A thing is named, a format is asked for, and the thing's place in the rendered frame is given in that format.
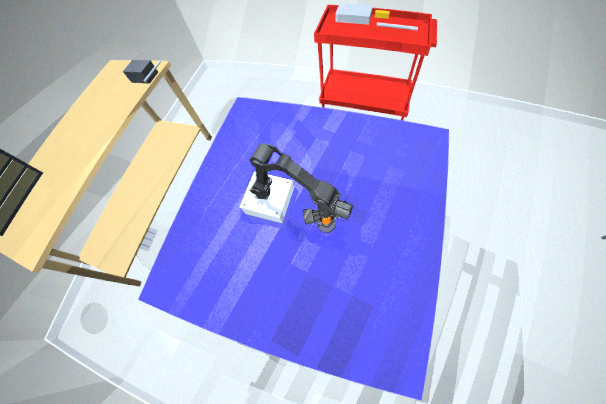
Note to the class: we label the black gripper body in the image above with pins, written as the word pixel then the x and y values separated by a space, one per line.
pixel 310 217

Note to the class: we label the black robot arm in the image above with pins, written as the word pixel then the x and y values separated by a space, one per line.
pixel 322 193

